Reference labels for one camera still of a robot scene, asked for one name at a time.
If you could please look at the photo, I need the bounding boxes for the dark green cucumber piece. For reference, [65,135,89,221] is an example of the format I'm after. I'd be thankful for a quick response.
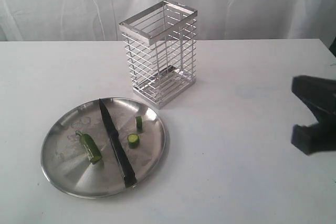
[135,116,143,133]

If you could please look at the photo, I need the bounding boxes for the dark green zucchini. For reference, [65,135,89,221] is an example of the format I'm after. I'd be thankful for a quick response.
[75,131,102,164]

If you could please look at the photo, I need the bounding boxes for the chrome wire utensil rack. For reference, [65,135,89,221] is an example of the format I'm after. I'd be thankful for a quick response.
[119,0,197,109]

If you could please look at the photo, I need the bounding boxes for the black handled knife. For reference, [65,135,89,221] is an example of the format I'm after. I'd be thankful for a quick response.
[99,99,137,188]

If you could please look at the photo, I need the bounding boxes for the white backdrop curtain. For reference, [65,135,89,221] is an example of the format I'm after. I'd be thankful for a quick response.
[1,0,335,46]

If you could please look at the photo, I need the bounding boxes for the round stainless steel plate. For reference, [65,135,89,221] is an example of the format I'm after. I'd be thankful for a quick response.
[40,98,169,198]

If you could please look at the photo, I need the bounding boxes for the short cucumber chunk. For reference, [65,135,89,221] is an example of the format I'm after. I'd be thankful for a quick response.
[127,133,140,148]

